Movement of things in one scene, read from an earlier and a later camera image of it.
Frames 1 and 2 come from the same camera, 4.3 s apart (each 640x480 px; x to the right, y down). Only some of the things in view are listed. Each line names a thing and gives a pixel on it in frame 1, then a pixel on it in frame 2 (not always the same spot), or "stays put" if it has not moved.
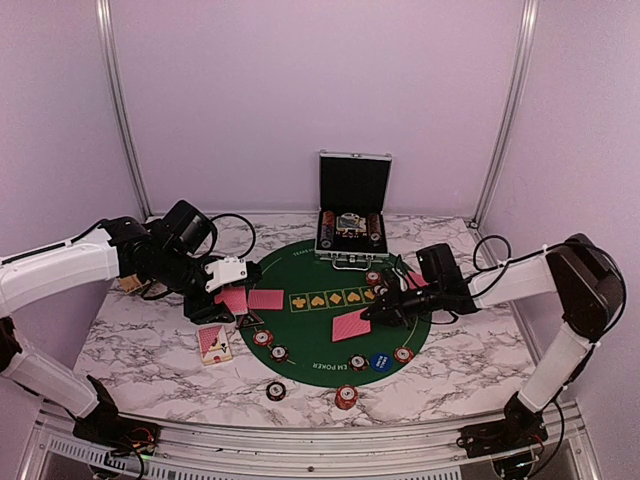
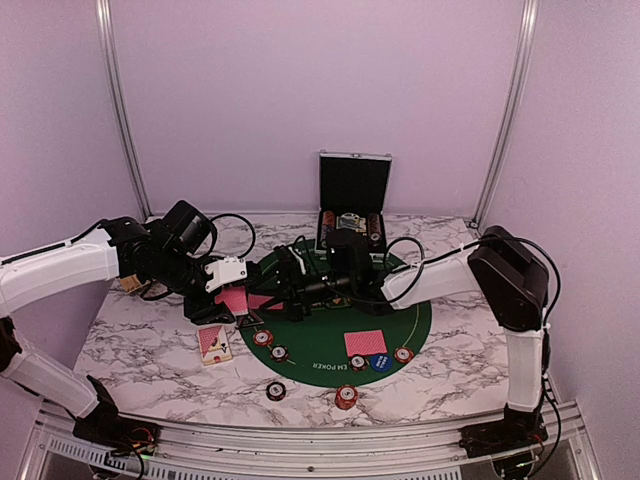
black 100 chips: x=358 y=362 stays put
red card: x=349 y=325 → x=365 y=343
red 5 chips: x=263 y=338 stays put
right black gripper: x=391 y=317 → x=290 y=276
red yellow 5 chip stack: x=346 y=396 stays put
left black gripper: x=206 y=310 stays put
